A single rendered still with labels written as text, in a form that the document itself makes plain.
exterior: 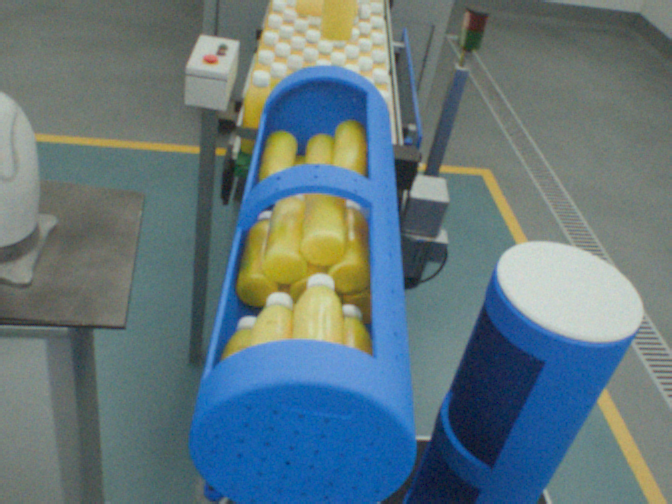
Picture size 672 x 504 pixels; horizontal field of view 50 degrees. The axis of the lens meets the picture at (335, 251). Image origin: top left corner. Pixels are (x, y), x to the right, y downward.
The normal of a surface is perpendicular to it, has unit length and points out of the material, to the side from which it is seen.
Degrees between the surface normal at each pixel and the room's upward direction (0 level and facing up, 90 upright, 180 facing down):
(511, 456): 90
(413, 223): 90
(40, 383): 90
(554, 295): 0
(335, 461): 90
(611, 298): 0
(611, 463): 0
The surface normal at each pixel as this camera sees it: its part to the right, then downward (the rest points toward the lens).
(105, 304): 0.23, -0.76
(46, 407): 0.12, 0.63
